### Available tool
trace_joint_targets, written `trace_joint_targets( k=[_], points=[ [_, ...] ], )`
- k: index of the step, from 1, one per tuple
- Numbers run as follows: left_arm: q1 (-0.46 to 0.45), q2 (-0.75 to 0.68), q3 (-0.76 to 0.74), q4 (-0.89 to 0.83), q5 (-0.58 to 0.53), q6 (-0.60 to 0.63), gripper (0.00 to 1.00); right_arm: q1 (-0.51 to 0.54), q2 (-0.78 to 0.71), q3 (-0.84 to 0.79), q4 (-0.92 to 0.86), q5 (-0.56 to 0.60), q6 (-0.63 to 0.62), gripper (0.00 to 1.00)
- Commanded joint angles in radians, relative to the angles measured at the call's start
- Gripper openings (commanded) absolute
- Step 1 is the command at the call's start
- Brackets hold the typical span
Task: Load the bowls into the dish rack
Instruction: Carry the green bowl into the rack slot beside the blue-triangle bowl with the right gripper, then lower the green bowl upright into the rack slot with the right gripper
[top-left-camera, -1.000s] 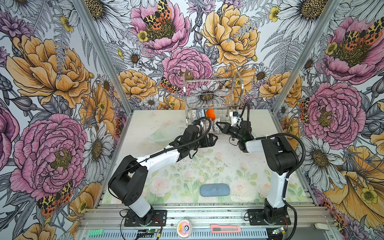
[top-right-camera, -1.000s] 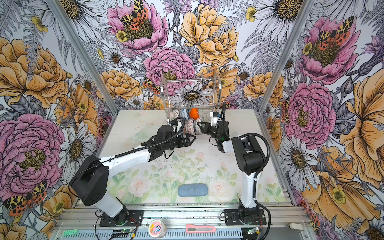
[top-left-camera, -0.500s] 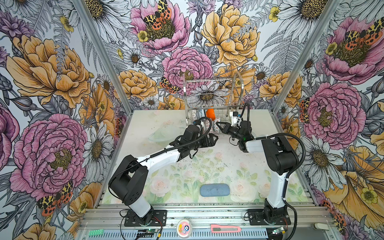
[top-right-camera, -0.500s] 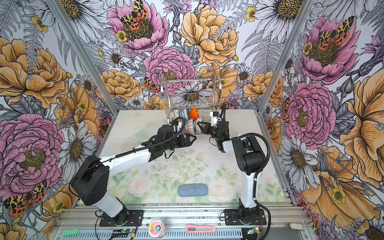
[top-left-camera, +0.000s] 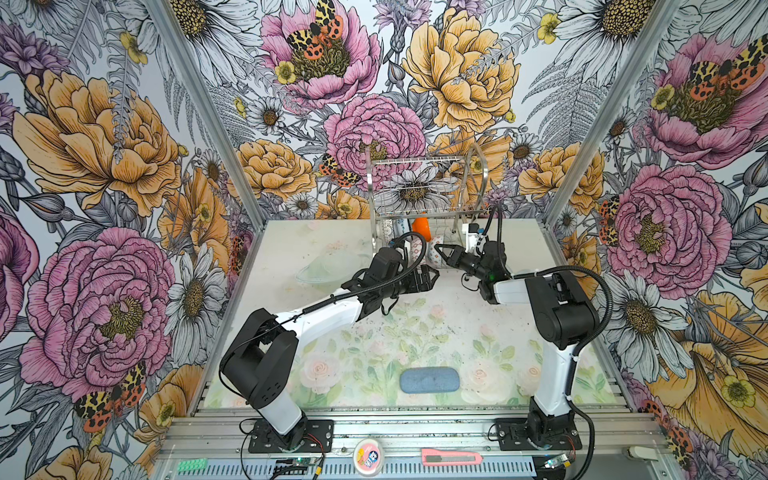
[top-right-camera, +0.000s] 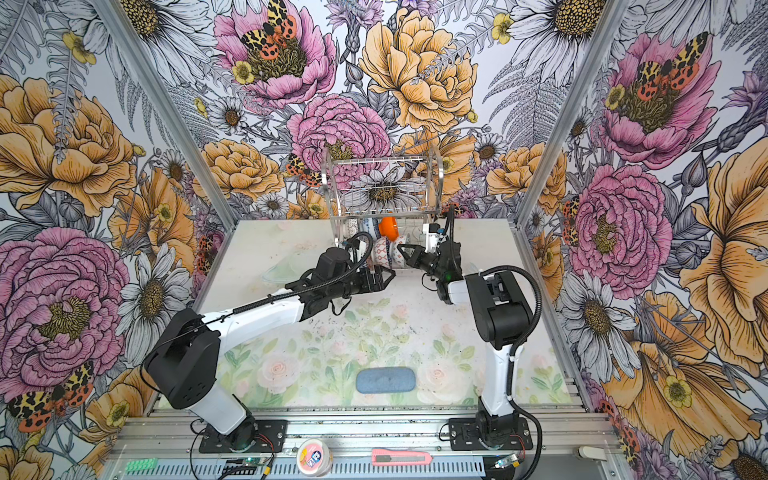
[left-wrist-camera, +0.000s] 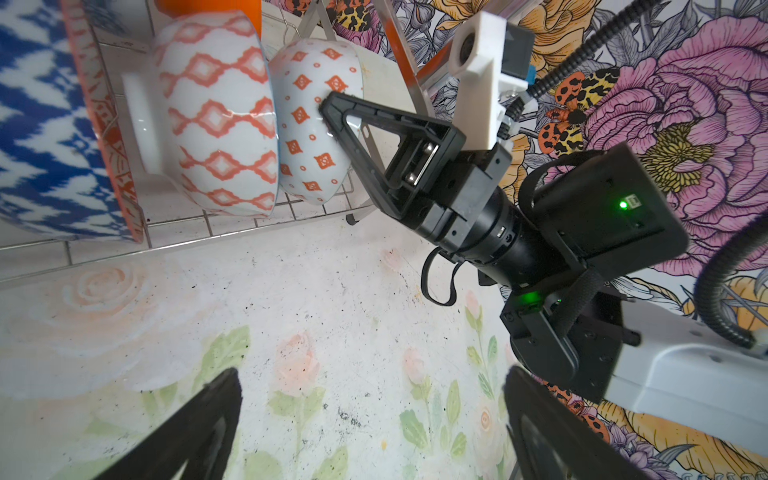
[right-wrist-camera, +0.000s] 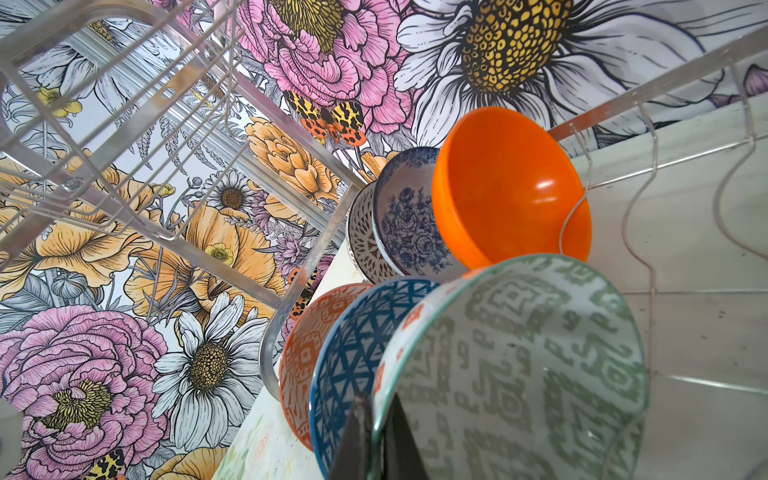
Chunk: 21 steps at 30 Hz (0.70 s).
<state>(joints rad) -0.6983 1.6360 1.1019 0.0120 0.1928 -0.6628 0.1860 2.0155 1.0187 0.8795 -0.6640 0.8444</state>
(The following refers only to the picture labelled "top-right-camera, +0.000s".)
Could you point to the white black lattice bowl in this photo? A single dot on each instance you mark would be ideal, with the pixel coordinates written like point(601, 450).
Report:
point(351, 228)

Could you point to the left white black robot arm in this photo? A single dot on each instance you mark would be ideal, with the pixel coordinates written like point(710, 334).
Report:
point(184, 362)

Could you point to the steel wire dish rack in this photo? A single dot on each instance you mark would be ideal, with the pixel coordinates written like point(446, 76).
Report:
point(407, 187)

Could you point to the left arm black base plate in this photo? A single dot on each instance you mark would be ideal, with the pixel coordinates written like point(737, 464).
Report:
point(264, 435)

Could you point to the pink utility knife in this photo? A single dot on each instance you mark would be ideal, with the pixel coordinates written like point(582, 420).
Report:
point(390, 458)

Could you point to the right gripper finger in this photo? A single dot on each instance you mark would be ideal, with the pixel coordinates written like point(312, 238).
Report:
point(417, 261)
point(411, 250)

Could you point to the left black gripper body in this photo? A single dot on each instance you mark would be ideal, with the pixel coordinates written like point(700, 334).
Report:
point(356, 284)

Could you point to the dark blue patterned bowl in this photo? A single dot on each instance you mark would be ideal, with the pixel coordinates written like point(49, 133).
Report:
point(381, 252)

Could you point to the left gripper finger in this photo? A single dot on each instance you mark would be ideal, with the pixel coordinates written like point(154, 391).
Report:
point(380, 282)
point(381, 272)

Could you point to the blue grey sponge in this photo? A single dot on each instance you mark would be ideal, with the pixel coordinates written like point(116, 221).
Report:
point(385, 380)

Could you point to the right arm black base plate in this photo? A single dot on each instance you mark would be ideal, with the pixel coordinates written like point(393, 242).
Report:
point(469, 434)

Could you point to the small green circuit board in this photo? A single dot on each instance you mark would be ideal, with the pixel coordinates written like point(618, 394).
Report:
point(248, 463)

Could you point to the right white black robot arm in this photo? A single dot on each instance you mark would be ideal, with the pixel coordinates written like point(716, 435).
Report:
point(506, 304)

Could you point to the blue floral ceramic bowl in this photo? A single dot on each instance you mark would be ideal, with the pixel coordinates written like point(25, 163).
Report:
point(370, 226)

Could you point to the orange plastic bowl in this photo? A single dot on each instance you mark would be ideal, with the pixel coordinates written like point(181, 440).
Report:
point(388, 228)

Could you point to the round pink sticker tin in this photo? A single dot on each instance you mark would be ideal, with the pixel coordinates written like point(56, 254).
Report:
point(314, 458)

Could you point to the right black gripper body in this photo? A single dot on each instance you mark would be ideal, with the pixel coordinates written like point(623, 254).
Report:
point(434, 266)

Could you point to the green patterned ceramic bowl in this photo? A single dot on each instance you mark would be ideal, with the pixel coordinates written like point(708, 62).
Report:
point(397, 260)

